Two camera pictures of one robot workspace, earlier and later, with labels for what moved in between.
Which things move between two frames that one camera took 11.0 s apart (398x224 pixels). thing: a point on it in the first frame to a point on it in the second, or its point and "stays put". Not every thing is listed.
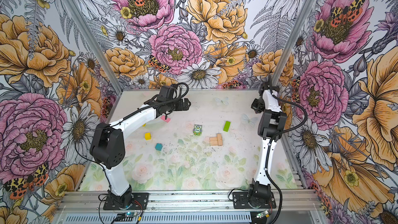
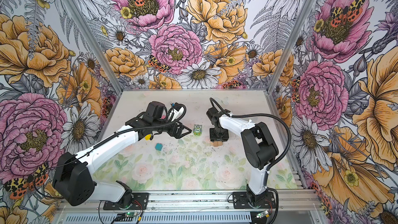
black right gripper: [254, 106] to [225, 138]
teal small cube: [158, 146] stays put
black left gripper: [180, 107] to [178, 135]
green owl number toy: [197, 129] stays put
